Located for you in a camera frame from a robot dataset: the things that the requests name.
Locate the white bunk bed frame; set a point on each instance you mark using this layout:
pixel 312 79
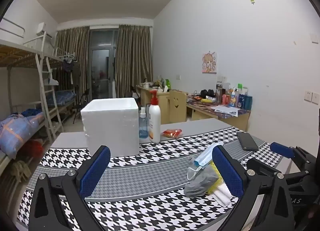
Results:
pixel 22 55

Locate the blue face mask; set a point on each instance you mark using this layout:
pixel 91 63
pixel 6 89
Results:
pixel 206 157

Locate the small wooden desk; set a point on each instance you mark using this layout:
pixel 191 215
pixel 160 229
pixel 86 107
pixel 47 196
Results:
pixel 145 96

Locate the white bed ladder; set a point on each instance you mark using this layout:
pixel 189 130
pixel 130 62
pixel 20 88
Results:
pixel 48 96

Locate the cluster of toiletry bottles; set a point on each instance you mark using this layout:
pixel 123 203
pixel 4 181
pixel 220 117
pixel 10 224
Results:
pixel 235 98

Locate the black phone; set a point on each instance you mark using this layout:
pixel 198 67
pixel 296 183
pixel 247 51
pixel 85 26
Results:
pixel 247 141

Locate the white double wall socket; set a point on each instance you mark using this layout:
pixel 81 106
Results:
pixel 312 96

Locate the yellow sponge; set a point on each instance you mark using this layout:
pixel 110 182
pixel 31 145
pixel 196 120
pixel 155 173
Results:
pixel 215 174

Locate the brown curtain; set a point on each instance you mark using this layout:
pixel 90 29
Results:
pixel 133 63
pixel 72 53

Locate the green plastic object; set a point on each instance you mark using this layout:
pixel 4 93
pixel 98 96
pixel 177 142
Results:
pixel 168 83

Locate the grey cloth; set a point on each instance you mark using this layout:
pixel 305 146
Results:
pixel 200 183

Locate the white foam box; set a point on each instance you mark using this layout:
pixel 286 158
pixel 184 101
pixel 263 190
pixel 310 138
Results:
pixel 112 128

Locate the white air conditioner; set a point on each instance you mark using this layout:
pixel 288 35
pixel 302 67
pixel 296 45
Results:
pixel 43 29

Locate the red snack packet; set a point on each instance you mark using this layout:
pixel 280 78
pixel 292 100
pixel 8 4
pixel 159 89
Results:
pixel 172 133

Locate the white pump lotion bottle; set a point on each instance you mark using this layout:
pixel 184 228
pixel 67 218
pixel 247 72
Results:
pixel 154 123

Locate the blue plaid quilt bundle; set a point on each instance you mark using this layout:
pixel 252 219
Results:
pixel 20 131

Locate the cartoon wall poster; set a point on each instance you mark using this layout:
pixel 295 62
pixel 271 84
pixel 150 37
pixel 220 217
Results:
pixel 209 62

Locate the beige cloth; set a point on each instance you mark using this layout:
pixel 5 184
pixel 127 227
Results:
pixel 18 169

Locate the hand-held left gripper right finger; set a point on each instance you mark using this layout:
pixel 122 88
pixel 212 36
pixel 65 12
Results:
pixel 228 171

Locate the white wall socket pair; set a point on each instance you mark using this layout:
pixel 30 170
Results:
pixel 222 78

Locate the printed papers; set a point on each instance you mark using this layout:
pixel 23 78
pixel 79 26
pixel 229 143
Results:
pixel 225 110

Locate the wooden smiley chair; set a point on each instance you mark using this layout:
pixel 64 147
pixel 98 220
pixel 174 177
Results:
pixel 177 107

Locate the black folding stand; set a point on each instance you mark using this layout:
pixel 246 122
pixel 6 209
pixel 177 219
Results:
pixel 81 106

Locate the red cloth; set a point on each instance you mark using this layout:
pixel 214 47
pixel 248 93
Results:
pixel 35 147

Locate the houndstooth table mat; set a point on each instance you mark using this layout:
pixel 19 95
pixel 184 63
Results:
pixel 150 211

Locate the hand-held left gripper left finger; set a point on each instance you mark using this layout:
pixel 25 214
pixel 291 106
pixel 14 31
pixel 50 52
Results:
pixel 96 171

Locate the hanging dark clothes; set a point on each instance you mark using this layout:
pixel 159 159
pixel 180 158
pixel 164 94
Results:
pixel 68 68

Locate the glass balcony door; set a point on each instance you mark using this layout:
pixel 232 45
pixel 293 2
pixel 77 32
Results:
pixel 102 70

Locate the black headphones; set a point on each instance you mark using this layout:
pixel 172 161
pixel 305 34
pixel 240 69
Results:
pixel 207 93

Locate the blue bedding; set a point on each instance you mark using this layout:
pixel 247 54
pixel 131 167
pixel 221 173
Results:
pixel 62 97

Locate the white wall switch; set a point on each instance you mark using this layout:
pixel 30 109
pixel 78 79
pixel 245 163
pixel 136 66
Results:
pixel 314 38

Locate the wooden desk with printed cover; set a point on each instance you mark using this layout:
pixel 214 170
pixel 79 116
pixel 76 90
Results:
pixel 225 119

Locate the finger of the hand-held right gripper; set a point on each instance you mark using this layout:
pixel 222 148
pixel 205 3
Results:
pixel 262 167
pixel 282 149

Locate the yellow tube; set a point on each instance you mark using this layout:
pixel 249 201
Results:
pixel 207 101

